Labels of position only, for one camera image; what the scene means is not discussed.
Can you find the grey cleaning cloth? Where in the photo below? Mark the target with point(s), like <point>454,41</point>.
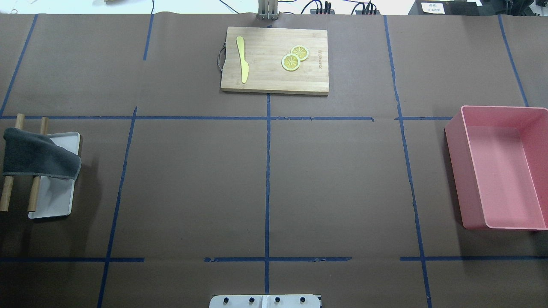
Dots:
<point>37,155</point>

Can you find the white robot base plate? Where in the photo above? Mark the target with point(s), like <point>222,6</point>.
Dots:
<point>266,301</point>

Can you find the lemon slice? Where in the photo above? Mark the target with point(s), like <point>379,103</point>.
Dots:
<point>301,52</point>
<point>290,62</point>

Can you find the bamboo cutting board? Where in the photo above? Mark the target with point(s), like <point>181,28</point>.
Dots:
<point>264,49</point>

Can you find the inner wooden rack bar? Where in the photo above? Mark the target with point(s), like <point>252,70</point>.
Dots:
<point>34,193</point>

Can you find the rear lemon slice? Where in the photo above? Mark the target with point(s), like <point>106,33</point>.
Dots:
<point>301,52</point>

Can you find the aluminium profile post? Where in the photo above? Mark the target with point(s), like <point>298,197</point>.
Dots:
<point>268,10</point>

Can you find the pink plastic bin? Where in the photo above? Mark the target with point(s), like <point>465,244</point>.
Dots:
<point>499,158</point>

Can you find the white rack base tray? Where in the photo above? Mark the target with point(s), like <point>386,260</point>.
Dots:
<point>55,194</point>

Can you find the wooden rack bar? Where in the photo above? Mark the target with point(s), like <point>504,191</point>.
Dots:
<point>34,193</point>
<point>9,179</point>

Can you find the outer wooden rack bar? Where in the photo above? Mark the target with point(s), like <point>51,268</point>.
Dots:
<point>9,179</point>

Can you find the yellow plastic knife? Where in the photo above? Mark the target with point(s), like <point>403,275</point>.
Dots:
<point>243,63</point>

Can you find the front lemon slice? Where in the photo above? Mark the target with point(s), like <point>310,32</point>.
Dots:
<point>290,62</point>

